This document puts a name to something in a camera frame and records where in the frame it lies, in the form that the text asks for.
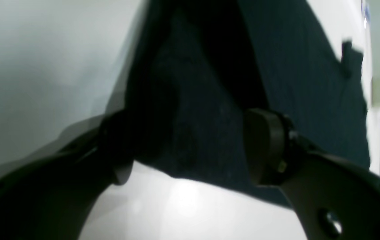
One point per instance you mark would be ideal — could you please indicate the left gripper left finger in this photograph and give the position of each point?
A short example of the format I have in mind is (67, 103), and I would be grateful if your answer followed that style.
(51, 198)

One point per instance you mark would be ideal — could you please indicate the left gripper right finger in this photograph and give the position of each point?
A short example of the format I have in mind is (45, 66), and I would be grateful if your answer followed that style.
(333, 198)

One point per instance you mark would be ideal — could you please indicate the black T-shirt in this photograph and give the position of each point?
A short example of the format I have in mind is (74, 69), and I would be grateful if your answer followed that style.
(200, 64)

